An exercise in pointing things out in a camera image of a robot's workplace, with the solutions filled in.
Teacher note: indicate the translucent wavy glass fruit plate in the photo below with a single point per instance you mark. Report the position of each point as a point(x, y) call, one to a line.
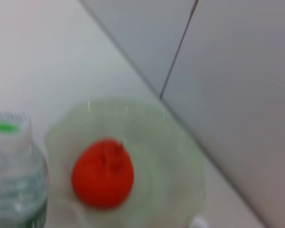
point(161, 152)

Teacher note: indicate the red-orange orange fruit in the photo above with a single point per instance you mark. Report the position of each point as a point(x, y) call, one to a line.
point(102, 173)

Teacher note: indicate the clear green-label water bottle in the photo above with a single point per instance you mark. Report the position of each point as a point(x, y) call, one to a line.
point(14, 171)

